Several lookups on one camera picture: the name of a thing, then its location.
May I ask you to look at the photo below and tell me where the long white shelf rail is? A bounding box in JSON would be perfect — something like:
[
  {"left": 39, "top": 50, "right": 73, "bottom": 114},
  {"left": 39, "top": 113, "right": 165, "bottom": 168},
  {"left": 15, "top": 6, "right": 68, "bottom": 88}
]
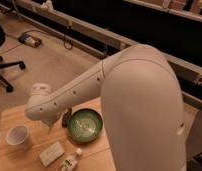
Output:
[{"left": 13, "top": 0, "right": 202, "bottom": 101}]

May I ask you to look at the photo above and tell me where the small white plastic bottle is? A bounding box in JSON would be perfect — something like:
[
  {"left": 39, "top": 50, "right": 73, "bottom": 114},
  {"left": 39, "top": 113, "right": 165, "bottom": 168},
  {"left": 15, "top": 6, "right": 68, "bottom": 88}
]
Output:
[{"left": 58, "top": 148, "right": 83, "bottom": 171}]

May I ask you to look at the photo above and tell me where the white rectangular sponge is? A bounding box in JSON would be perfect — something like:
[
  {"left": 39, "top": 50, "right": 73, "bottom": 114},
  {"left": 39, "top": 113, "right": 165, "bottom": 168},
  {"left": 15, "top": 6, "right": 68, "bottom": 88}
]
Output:
[{"left": 39, "top": 141, "right": 65, "bottom": 167}]

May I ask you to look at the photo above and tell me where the black office chair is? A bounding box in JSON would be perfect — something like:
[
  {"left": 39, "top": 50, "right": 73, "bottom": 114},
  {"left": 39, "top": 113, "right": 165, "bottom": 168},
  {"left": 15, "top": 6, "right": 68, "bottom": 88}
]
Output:
[{"left": 0, "top": 25, "right": 26, "bottom": 93}]

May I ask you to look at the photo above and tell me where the black rectangular block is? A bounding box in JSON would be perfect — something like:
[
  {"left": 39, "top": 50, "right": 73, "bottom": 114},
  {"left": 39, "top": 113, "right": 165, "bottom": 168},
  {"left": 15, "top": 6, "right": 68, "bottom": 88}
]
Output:
[{"left": 62, "top": 108, "right": 72, "bottom": 127}]

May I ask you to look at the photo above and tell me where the floor power strip box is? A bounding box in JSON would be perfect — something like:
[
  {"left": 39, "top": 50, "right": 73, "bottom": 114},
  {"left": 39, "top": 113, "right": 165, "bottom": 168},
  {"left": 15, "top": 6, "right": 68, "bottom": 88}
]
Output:
[{"left": 18, "top": 33, "right": 42, "bottom": 48}]

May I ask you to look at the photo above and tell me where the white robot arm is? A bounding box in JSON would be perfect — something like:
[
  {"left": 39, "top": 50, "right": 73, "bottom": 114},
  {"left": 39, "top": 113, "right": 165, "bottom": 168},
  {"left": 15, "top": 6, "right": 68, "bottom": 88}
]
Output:
[{"left": 26, "top": 44, "right": 187, "bottom": 171}]

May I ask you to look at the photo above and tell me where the green ceramic bowl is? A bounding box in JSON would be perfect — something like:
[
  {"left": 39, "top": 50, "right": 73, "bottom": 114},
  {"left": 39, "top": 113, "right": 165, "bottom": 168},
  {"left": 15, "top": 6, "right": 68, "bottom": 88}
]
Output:
[{"left": 67, "top": 108, "right": 103, "bottom": 143}]

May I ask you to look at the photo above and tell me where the white paper cup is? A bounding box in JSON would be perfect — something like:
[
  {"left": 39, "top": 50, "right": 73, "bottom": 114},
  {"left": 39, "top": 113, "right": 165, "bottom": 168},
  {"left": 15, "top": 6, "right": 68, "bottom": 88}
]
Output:
[{"left": 5, "top": 125, "right": 33, "bottom": 150}]

